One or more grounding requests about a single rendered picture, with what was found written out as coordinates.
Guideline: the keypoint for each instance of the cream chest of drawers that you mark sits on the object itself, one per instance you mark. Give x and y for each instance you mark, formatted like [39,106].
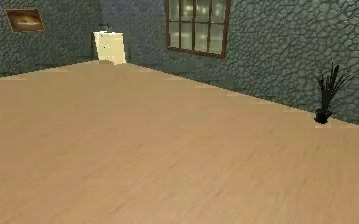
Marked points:
[110,47]

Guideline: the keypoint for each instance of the small dark plant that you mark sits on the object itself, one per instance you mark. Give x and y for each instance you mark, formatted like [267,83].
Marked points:
[107,27]

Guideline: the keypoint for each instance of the dark potted house plant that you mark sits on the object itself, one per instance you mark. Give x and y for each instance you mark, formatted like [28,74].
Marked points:
[327,96]

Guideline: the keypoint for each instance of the brown framed window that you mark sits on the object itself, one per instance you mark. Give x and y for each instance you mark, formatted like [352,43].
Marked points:
[197,27]

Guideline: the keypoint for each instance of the brown framed wall picture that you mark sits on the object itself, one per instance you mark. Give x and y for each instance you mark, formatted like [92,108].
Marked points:
[24,20]

